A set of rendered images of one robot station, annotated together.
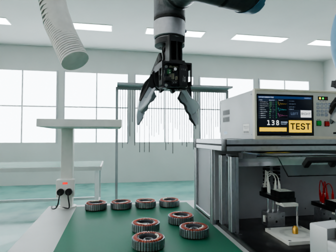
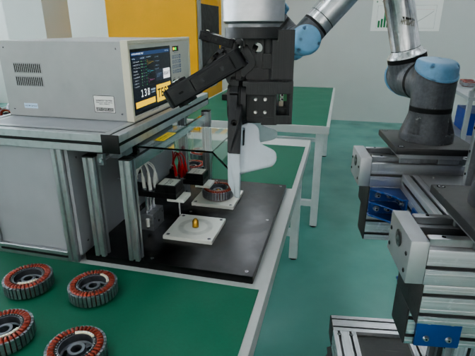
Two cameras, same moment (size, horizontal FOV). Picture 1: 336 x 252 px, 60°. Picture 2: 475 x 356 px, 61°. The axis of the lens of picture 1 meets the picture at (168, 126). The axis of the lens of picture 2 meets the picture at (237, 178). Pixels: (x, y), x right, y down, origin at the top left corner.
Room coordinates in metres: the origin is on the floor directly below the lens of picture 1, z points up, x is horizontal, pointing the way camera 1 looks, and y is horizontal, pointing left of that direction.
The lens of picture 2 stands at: (0.48, 0.49, 1.35)
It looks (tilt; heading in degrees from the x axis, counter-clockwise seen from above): 21 degrees down; 295
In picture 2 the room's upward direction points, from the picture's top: straight up
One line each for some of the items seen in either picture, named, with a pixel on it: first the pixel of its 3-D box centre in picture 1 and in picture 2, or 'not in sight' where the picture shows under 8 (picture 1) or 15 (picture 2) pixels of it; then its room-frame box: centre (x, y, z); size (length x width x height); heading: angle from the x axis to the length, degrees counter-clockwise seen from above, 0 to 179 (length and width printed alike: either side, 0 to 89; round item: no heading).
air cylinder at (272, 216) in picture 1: (273, 217); (151, 217); (1.19, -0.43, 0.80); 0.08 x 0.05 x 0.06; 101
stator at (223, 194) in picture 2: not in sight; (218, 191); (1.10, -0.69, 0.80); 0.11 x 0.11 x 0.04
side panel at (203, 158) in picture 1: (205, 182); (27, 201); (1.40, -0.18, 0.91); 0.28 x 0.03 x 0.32; 11
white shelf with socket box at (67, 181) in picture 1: (83, 166); not in sight; (1.47, 0.43, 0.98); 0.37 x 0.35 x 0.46; 101
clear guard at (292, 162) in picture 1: (291, 161); (189, 146); (1.06, -0.45, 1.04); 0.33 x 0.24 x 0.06; 11
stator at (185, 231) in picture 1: (194, 230); (93, 287); (1.12, -0.10, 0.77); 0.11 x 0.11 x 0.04
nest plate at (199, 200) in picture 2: not in sight; (218, 197); (1.09, -0.69, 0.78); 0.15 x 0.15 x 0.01; 11
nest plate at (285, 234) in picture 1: (295, 234); (195, 228); (1.05, -0.45, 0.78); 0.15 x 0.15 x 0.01; 11
